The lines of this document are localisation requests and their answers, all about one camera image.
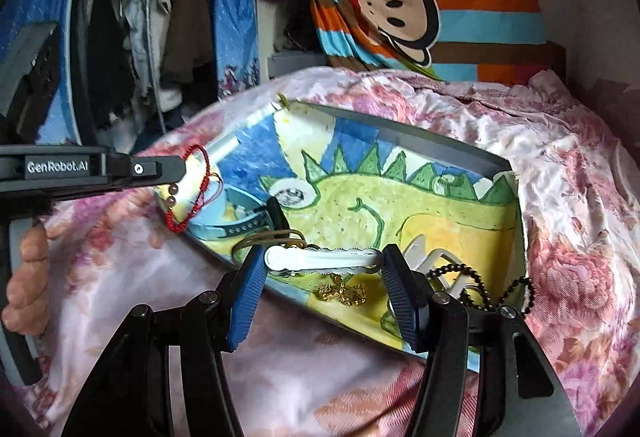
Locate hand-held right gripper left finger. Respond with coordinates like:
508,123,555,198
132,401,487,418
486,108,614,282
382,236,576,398
60,247,273,437

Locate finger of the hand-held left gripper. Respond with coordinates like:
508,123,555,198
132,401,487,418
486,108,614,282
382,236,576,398
106,154,191,188

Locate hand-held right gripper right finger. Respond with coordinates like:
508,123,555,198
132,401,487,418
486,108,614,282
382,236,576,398
381,244,581,437

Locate white hair claw clip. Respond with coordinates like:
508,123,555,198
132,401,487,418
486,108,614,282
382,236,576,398
399,237,479,304

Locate gold chain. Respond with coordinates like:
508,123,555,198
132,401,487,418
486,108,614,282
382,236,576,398
314,272,367,308

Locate red string bracelet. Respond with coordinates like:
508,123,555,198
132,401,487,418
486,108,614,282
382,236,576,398
163,144,224,236

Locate brown hair tie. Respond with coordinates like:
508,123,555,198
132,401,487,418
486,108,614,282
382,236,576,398
230,227,309,264

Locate white serrated hair clip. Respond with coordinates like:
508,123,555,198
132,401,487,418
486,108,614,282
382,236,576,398
263,244,384,276

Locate black bead bracelet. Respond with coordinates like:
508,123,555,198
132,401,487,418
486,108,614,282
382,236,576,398
425,263,537,316

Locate tray with dinosaur drawing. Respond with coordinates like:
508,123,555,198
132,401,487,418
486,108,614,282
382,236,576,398
150,98,527,369

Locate person's left hand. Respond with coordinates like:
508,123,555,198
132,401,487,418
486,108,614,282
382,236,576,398
1,220,52,338

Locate hanging clothes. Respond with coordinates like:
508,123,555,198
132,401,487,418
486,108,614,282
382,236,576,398
75,0,217,138

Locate blue fabric wardrobe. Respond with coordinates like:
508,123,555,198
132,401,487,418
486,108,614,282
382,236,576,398
0,0,262,148

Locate pink floral blanket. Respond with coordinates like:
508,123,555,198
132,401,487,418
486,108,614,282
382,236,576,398
20,66,640,437

